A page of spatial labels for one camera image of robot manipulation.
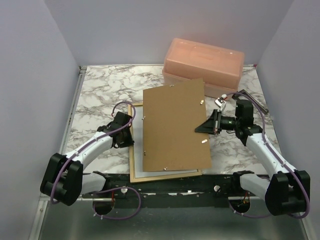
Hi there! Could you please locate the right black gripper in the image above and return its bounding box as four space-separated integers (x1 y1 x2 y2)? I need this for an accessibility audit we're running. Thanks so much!
195 109 241 135

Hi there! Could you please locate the glossy photo print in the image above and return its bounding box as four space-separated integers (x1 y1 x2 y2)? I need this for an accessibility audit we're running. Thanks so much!
133 106 198 179

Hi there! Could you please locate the green and wood picture frame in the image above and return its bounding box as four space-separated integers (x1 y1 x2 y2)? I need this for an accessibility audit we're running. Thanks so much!
127 101 203 184

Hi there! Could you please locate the brown frame backing board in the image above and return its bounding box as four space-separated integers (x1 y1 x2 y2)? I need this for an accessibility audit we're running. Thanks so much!
142 79 212 172

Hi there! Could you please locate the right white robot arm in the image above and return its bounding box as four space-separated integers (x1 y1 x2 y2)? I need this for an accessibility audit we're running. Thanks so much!
194 97 311 218

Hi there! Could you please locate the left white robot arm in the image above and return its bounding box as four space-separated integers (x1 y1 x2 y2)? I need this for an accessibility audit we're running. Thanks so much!
40 112 134 206

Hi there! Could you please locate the black metal clamp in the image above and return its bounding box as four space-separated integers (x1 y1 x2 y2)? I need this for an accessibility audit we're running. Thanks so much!
237 89 269 115

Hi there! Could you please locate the orange translucent plastic box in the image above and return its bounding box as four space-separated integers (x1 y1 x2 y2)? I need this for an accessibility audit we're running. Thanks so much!
162 38 245 98

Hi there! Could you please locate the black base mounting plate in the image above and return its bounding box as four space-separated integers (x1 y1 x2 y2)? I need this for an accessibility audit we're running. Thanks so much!
82 171 261 208

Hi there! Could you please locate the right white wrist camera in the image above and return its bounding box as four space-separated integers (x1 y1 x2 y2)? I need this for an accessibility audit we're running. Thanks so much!
214 94 228 112

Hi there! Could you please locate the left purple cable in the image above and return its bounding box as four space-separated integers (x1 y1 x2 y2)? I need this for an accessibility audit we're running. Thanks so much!
49 101 142 221

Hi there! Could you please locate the aluminium rail frame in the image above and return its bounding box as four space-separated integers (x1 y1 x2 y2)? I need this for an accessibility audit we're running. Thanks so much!
31 65 308 240

